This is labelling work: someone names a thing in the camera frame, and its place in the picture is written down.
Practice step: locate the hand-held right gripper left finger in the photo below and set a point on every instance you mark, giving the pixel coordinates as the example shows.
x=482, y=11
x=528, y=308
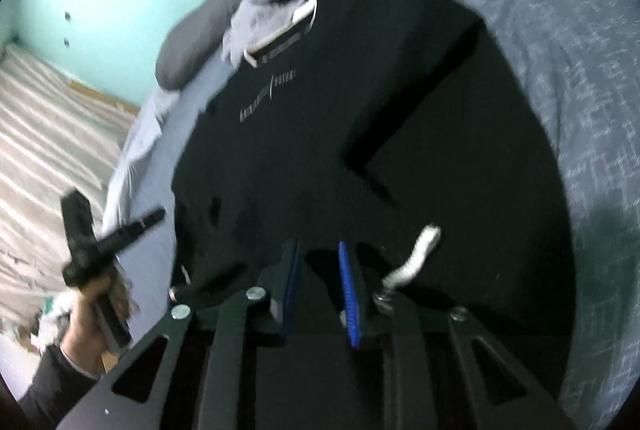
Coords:
x=290, y=300

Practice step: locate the long dark grey pillow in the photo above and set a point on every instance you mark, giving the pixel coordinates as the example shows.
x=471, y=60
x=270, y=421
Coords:
x=190, y=49

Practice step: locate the person's left forearm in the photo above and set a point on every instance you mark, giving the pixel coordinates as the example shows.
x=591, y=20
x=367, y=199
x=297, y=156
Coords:
x=50, y=380

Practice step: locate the crumpled white green bag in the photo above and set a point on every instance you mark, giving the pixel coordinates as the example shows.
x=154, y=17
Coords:
x=52, y=320

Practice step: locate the beige striped curtain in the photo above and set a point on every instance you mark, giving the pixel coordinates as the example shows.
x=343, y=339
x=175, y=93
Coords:
x=50, y=134

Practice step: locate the wooden frame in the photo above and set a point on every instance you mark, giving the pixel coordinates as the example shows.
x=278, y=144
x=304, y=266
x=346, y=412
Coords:
x=105, y=97

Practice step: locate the person's left hand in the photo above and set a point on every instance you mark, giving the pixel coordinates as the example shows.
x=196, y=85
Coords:
x=82, y=325

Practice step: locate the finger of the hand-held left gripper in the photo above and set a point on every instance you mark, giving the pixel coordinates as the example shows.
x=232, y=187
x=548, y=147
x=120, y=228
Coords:
x=135, y=232

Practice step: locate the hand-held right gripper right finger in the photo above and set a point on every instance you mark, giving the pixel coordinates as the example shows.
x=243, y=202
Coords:
x=350, y=300

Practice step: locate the white bed sheet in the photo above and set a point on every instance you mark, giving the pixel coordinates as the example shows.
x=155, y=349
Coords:
x=135, y=149

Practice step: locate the black sweater with white trim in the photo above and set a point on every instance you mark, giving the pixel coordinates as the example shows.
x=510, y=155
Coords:
x=400, y=109

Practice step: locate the blue-grey bedspread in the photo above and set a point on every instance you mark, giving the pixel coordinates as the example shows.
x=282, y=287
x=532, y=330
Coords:
x=550, y=34

